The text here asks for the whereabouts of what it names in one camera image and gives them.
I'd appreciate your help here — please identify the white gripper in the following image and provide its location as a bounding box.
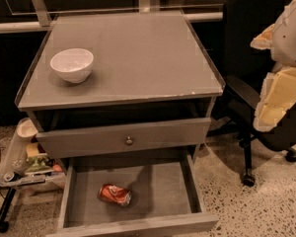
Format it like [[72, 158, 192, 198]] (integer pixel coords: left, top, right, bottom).
[[250, 0, 296, 132]]

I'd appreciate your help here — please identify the red crushed coke can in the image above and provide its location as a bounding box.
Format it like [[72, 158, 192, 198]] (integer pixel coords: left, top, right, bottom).
[[98, 184, 132, 206]]

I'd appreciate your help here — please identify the grey top drawer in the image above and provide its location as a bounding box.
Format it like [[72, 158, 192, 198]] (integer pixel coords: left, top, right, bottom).
[[37, 118, 210, 158]]

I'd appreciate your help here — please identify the grey drawer cabinet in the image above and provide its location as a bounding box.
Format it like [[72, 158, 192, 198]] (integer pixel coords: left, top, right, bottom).
[[14, 10, 226, 237]]

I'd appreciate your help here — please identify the round metal drawer knob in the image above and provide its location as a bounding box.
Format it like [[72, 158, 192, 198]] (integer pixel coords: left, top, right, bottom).
[[125, 136, 133, 145]]

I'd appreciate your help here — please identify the open grey middle drawer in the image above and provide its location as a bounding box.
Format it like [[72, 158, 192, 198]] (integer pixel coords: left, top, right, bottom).
[[47, 148, 218, 237]]

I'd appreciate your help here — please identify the black office chair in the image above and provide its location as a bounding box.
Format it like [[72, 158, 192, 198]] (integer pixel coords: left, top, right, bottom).
[[209, 0, 296, 187]]

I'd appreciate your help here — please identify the white ceramic bowl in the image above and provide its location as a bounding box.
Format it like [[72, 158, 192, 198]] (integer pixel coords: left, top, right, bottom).
[[50, 48, 95, 84]]

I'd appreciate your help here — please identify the metal railing bar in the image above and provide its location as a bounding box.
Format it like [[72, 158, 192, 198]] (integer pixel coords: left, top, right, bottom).
[[0, 0, 296, 35]]

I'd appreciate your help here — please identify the green snack bag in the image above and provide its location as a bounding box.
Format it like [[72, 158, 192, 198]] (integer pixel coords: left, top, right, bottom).
[[26, 155, 52, 173]]

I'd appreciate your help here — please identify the white paper cup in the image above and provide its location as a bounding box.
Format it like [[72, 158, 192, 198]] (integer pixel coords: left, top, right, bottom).
[[16, 118, 37, 138]]

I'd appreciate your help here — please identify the black tray stand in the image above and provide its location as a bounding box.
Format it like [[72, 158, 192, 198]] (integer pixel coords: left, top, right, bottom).
[[0, 188, 16, 233]]

